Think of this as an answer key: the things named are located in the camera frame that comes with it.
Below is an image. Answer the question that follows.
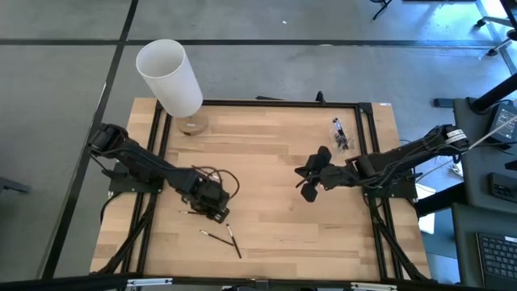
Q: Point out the black brush long silver ferrule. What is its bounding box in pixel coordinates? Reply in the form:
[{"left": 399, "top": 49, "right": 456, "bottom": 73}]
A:
[{"left": 225, "top": 222, "right": 243, "bottom": 260}]

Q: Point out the grey tablet device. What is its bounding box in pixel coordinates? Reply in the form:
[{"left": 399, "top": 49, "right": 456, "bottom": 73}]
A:
[{"left": 486, "top": 101, "right": 517, "bottom": 143}]

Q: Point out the thick black pole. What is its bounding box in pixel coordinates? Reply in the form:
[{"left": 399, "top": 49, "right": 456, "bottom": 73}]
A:
[{"left": 470, "top": 72, "right": 517, "bottom": 113}]

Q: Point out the black aluminium table frame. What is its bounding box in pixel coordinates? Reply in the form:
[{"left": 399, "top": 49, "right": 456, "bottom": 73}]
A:
[{"left": 120, "top": 99, "right": 405, "bottom": 282}]

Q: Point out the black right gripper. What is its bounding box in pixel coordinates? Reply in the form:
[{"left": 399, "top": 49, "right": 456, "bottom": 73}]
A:
[{"left": 300, "top": 145, "right": 359, "bottom": 204}]

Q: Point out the computer keyboard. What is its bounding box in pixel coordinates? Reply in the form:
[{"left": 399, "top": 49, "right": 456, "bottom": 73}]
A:
[{"left": 476, "top": 232, "right": 517, "bottom": 290}]

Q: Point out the black tripod leg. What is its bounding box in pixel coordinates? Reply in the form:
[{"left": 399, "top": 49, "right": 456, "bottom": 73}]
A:
[{"left": 371, "top": 0, "right": 393, "bottom": 21}]

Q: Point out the grey floor object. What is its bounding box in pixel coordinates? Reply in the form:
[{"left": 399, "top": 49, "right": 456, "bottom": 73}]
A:
[{"left": 0, "top": 175, "right": 32, "bottom": 195}]

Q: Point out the black crossbeam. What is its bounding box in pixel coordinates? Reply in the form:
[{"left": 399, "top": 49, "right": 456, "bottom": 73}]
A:
[{"left": 0, "top": 273, "right": 517, "bottom": 291}]

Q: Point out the black diagonal frame brace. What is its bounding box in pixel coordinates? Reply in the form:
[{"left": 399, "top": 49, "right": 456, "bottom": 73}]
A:
[
  {"left": 90, "top": 192, "right": 158, "bottom": 276},
  {"left": 369, "top": 197, "right": 432, "bottom": 283}
]

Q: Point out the silver metal bracket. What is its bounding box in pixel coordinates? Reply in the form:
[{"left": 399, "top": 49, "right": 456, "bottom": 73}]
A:
[
  {"left": 350, "top": 281, "right": 399, "bottom": 291},
  {"left": 126, "top": 276, "right": 174, "bottom": 289}
]

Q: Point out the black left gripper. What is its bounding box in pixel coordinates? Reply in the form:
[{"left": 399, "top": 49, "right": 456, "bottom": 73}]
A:
[{"left": 179, "top": 175, "right": 231, "bottom": 225}]

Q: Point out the grey desk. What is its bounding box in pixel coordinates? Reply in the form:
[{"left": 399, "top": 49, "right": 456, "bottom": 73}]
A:
[
  {"left": 451, "top": 201, "right": 517, "bottom": 290},
  {"left": 452, "top": 95, "right": 517, "bottom": 205}
]

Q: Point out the office chair base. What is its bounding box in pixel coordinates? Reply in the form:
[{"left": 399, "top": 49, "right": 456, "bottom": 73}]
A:
[{"left": 475, "top": 15, "right": 517, "bottom": 57}]

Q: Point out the black desk beam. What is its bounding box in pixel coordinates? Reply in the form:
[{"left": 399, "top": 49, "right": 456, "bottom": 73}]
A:
[{"left": 415, "top": 183, "right": 465, "bottom": 217}]

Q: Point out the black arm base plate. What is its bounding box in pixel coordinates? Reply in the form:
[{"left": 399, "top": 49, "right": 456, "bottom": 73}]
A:
[
  {"left": 107, "top": 161, "right": 166, "bottom": 194},
  {"left": 360, "top": 167, "right": 418, "bottom": 200}
]

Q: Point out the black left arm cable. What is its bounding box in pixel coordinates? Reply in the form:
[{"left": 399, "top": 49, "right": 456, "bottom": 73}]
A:
[{"left": 191, "top": 164, "right": 241, "bottom": 200}]

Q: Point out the black desk device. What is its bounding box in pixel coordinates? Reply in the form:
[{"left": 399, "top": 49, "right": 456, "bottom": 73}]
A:
[{"left": 487, "top": 172, "right": 517, "bottom": 203}]

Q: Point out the white rod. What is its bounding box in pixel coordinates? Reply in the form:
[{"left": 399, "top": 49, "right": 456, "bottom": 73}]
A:
[{"left": 415, "top": 116, "right": 517, "bottom": 179}]

